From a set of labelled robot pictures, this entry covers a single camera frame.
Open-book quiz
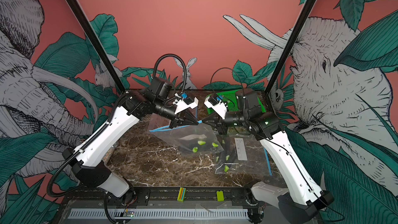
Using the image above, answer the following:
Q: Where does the dark purple eggplant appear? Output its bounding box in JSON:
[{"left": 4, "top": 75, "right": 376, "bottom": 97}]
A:
[{"left": 215, "top": 140, "right": 237, "bottom": 174}]

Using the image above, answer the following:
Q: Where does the black frame post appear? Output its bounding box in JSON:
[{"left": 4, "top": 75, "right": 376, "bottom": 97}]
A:
[
  {"left": 66, "top": 0, "right": 125, "bottom": 92},
  {"left": 264, "top": 0, "right": 317, "bottom": 96}
]

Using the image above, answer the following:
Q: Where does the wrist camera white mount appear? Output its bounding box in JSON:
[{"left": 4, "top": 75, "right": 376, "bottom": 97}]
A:
[
  {"left": 204, "top": 93, "right": 228, "bottom": 119},
  {"left": 173, "top": 92, "right": 199, "bottom": 114}
]

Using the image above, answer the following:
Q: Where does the striped colour block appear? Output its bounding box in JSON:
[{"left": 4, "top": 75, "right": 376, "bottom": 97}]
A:
[{"left": 177, "top": 187, "right": 186, "bottom": 202}]

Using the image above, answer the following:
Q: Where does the right black frame post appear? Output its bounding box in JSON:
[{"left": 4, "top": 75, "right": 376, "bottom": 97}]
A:
[{"left": 264, "top": 0, "right": 317, "bottom": 96}]

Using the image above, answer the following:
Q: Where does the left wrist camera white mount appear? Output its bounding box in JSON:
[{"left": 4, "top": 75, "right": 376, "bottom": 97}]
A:
[{"left": 173, "top": 92, "right": 199, "bottom": 114}]

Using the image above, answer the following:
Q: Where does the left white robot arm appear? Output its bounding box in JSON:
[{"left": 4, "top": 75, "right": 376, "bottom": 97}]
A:
[{"left": 62, "top": 78, "right": 199, "bottom": 198}]

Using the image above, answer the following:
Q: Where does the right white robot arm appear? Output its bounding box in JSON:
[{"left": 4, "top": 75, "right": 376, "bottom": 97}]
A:
[{"left": 202, "top": 89, "right": 334, "bottom": 224}]

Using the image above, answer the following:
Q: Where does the green plastic basket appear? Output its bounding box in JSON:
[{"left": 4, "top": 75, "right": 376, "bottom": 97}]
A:
[{"left": 206, "top": 90, "right": 266, "bottom": 115}]

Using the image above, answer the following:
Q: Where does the clear zip bag blue zipper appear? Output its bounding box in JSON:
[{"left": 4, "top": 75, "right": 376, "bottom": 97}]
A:
[{"left": 213, "top": 133, "right": 273, "bottom": 176}]

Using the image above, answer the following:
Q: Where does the left black corrugated cable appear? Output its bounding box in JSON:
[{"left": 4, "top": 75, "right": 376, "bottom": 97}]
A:
[{"left": 46, "top": 53, "right": 188, "bottom": 198}]

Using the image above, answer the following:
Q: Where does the white perforated rail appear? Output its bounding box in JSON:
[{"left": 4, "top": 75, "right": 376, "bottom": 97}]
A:
[{"left": 67, "top": 208, "right": 249, "bottom": 220}]

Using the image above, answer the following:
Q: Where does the green small block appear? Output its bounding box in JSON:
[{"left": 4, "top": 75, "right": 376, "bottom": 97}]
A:
[{"left": 216, "top": 190, "right": 224, "bottom": 202}]

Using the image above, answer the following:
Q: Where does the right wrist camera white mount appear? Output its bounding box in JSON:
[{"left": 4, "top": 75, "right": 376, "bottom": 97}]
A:
[{"left": 204, "top": 93, "right": 228, "bottom": 119}]

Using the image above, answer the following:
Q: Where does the left black frame post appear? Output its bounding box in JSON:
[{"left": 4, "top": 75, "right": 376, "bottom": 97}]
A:
[{"left": 66, "top": 0, "right": 125, "bottom": 92}]

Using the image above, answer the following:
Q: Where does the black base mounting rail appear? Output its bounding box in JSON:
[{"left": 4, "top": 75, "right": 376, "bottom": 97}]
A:
[{"left": 61, "top": 181, "right": 318, "bottom": 207}]

